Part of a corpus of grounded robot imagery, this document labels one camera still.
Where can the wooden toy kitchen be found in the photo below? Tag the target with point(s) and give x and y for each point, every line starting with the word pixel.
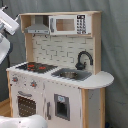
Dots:
pixel 62 52

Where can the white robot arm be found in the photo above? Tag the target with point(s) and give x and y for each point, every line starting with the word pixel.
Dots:
pixel 3 46

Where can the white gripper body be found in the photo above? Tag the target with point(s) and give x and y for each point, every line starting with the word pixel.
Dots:
pixel 7 23

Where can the grey fabric backdrop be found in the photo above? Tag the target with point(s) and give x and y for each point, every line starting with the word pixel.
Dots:
pixel 114 44

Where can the white toy microwave door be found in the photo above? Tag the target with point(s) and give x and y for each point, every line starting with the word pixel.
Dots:
pixel 70 24

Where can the white cabinet door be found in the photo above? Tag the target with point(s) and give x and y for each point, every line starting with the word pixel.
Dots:
pixel 63 106

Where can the white oven door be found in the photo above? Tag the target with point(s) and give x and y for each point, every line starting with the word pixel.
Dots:
pixel 26 109

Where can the black toy faucet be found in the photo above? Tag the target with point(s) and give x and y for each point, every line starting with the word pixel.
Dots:
pixel 80 65

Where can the red stove knob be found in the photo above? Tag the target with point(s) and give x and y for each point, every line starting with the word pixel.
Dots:
pixel 33 84
pixel 15 79

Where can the grey toy sink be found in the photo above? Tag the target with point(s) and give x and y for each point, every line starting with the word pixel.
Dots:
pixel 72 74

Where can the grey range hood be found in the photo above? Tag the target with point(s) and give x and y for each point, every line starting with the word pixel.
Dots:
pixel 39 25

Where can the black toy stovetop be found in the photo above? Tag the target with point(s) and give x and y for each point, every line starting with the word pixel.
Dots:
pixel 36 67

